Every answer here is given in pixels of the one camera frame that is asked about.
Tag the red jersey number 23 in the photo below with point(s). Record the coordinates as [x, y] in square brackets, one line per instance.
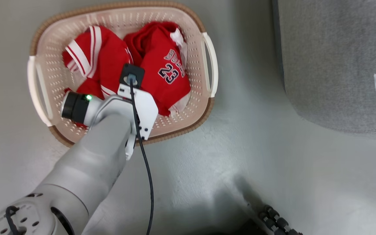
[155, 65]

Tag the white left camera mount bracket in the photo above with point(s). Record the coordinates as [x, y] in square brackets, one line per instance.
[147, 107]

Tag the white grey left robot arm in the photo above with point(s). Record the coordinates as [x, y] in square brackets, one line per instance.
[86, 169]

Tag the red garment white stripes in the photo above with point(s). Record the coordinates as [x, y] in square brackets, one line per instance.
[106, 58]

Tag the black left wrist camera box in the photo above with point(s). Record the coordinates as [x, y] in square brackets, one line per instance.
[136, 70]

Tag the cream basket brown woven rim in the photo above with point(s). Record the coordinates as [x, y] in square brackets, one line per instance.
[122, 16]

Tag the grey fabric sofa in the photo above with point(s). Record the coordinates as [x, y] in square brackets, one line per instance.
[331, 65]

